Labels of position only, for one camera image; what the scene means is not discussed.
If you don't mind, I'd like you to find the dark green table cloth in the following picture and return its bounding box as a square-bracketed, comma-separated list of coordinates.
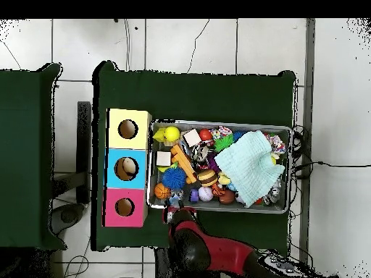
[0, 62, 67, 250]
[91, 60, 296, 251]

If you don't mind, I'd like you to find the toy burger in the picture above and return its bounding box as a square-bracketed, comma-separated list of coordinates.
[197, 169, 219, 188]

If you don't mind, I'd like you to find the orange plastic toy block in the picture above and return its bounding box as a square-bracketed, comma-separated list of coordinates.
[170, 143, 198, 185]

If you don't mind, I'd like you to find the blue spiky ball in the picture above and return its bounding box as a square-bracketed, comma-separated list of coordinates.
[161, 167, 187, 191]

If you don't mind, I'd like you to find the black cable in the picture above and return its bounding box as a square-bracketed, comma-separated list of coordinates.
[291, 160, 371, 180]

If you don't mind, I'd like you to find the orange toy basketball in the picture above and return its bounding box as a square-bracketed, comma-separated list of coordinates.
[154, 182, 172, 200]

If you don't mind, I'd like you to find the clear plastic bottle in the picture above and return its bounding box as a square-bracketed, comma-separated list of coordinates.
[168, 189, 185, 208]

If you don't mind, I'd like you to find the yellow ball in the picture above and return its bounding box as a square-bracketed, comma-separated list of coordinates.
[164, 126, 181, 143]

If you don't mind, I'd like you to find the yellow cheese wedge toy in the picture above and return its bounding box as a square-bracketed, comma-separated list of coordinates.
[152, 127, 166, 143]

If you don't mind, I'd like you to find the wooden box with three holes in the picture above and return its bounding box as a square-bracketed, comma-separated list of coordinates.
[102, 108, 152, 228]

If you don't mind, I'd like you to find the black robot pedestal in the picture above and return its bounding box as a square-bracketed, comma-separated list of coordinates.
[154, 247, 175, 278]

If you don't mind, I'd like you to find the silver mesh bin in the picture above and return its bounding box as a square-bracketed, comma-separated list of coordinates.
[146, 118, 293, 214]

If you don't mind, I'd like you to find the green spiky ball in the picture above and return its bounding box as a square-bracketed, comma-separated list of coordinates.
[213, 133, 235, 153]

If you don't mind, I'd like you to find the mint green knitted cloth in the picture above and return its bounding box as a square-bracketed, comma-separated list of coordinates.
[213, 130, 286, 208]

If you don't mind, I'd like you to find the wooden cube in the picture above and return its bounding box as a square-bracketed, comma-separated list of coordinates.
[156, 151, 172, 167]
[183, 129, 202, 148]

